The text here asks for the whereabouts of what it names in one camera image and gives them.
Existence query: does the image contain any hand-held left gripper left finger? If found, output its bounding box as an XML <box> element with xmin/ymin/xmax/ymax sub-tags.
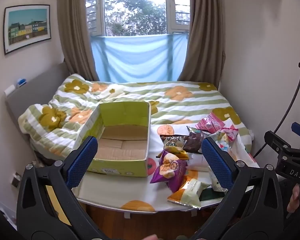
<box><xmin>16</xmin><ymin>136</ymin><xmax>108</xmax><ymax>240</ymax></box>

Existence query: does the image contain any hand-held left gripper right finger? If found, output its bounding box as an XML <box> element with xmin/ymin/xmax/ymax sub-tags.
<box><xmin>190</xmin><ymin>137</ymin><xmax>284</xmax><ymax>240</ymax></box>

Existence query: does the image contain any dark green snack packet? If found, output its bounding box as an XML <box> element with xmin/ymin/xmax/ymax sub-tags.
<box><xmin>199</xmin><ymin>189</ymin><xmax>227</xmax><ymax>202</ymax></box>

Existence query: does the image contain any dark brown snack packet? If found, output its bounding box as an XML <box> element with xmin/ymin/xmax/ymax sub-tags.
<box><xmin>182</xmin><ymin>126</ymin><xmax>211</xmax><ymax>154</ymax></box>

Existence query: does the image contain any white and green snack packet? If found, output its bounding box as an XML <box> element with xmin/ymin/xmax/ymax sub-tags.
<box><xmin>181</xmin><ymin>179</ymin><xmax>212</xmax><ymax>207</ymax></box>

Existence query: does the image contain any pink and white snack packet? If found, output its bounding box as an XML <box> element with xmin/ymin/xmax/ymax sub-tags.
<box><xmin>222</xmin><ymin>127</ymin><xmax>239</xmax><ymax>143</ymax></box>

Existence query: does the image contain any green cardboard box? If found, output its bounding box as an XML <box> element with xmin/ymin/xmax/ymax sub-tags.
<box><xmin>74</xmin><ymin>101</ymin><xmax>151</xmax><ymax>177</ymax></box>

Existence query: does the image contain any purple snack packet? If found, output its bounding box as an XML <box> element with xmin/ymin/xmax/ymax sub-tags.
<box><xmin>150</xmin><ymin>150</ymin><xmax>188</xmax><ymax>193</ymax></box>

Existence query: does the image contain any yellow and black snack packet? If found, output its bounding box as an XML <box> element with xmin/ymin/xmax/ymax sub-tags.
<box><xmin>160</xmin><ymin>134</ymin><xmax>190</xmax><ymax>160</ymax></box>

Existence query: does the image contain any orange snack packet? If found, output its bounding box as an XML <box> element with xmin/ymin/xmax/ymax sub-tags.
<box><xmin>167</xmin><ymin>175</ymin><xmax>203</xmax><ymax>209</ymax></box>

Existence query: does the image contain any person's right hand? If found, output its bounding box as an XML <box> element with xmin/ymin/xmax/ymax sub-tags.
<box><xmin>287</xmin><ymin>184</ymin><xmax>300</xmax><ymax>213</ymax></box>

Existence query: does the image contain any white persimmon-print cloth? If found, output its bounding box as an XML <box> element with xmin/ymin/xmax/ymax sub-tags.
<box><xmin>77</xmin><ymin>124</ymin><xmax>261</xmax><ymax>213</ymax></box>

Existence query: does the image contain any grey headboard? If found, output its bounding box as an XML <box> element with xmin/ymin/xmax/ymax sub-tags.
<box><xmin>5</xmin><ymin>62</ymin><xmax>71</xmax><ymax>155</ymax></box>

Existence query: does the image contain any striped floral blanket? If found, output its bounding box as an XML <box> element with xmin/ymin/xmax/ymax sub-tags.
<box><xmin>17</xmin><ymin>74</ymin><xmax>253</xmax><ymax>160</ymax></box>

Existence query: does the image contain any light blue cloth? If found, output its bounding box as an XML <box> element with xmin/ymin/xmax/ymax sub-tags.
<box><xmin>90</xmin><ymin>33</ymin><xmax>189</xmax><ymax>83</ymax></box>

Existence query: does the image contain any brown curtain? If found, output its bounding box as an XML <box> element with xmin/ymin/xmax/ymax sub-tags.
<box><xmin>56</xmin><ymin>0</ymin><xmax>99</xmax><ymax>82</ymax></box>
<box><xmin>177</xmin><ymin>0</ymin><xmax>227</xmax><ymax>87</ymax></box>

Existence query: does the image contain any framed house picture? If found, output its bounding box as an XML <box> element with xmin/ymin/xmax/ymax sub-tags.
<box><xmin>3</xmin><ymin>4</ymin><xmax>52</xmax><ymax>55</ymax></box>

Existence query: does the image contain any white-framed window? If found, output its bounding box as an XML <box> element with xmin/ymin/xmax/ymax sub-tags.
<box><xmin>85</xmin><ymin>0</ymin><xmax>191</xmax><ymax>37</ymax></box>

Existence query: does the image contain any wall outlet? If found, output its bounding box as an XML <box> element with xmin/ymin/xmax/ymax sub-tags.
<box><xmin>11</xmin><ymin>171</ymin><xmax>22</xmax><ymax>188</ymax></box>

